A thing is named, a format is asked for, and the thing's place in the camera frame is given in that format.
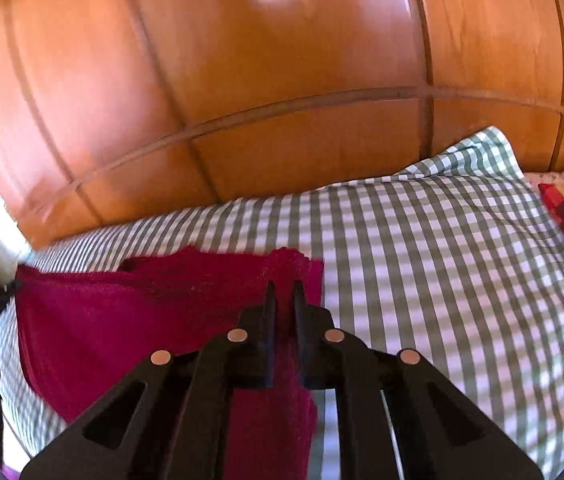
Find green gingham pillow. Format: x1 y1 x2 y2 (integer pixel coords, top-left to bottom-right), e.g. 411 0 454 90
307 126 564 480

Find dark red pants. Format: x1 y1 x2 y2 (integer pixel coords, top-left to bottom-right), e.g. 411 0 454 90
14 246 325 480

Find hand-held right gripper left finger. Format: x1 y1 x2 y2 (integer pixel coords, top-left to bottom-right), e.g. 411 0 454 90
19 280 277 480

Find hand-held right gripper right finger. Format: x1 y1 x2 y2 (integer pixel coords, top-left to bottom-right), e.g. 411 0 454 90
293 280 545 480

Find white floral cloth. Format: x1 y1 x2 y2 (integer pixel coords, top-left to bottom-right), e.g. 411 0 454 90
526 169 564 192

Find wooden panelled wardrobe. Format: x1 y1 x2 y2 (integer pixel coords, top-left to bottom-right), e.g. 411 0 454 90
0 0 564 261

